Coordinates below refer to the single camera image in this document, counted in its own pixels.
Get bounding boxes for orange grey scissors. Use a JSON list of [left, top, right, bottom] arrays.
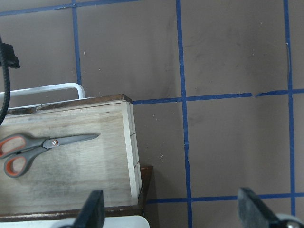
[[0, 133, 99, 178]]

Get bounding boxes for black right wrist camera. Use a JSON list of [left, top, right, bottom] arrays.
[[0, 43, 20, 69]]

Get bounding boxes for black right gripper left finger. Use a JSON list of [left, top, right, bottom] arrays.
[[60, 190, 105, 228]]

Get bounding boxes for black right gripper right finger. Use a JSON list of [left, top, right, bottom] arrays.
[[237, 188, 304, 228]]

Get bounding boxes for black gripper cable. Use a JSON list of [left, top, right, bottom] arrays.
[[0, 35, 11, 126]]

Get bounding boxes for light wooden drawer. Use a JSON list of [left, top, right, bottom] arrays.
[[0, 94, 142, 214]]

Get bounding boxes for cream plastic tray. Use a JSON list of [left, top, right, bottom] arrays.
[[0, 215, 150, 228]]

